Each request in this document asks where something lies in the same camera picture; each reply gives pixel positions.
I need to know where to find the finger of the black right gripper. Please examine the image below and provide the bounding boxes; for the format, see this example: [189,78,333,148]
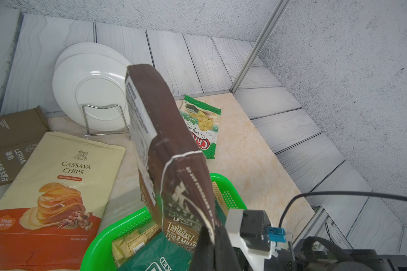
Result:
[214,226,241,271]
[189,227,215,271]

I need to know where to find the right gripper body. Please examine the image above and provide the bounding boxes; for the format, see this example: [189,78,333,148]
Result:
[264,237,407,271]

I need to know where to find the green Real chips bag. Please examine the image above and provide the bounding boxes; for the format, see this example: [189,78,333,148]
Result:
[118,224,195,271]

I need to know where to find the tan kraft chips bag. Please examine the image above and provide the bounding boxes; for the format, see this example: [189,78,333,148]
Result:
[111,182,228,269]

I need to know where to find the brown chips bag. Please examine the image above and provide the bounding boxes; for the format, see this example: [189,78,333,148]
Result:
[125,64,218,251]

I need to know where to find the green white acefood bag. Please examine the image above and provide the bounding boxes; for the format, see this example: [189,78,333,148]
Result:
[179,96,222,159]

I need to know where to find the cassava chips bag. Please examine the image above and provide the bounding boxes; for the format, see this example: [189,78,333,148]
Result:
[0,132,125,271]

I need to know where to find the green plastic basket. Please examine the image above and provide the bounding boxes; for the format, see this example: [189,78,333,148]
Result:
[80,173,247,271]

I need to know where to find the white plate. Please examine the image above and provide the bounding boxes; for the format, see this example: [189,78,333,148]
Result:
[52,42,130,131]

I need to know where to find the olive brown Lerna bag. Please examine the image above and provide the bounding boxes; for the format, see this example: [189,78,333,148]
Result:
[0,107,51,186]

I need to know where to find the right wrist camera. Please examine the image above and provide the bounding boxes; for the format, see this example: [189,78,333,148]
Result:
[225,208,288,271]

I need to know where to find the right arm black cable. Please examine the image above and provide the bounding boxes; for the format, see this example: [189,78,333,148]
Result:
[279,190,407,228]

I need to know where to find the wire plate stand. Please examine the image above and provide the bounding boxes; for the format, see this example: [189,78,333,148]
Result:
[81,104,131,140]

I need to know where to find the metal corner post right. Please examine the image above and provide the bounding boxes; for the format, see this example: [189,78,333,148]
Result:
[230,0,291,95]

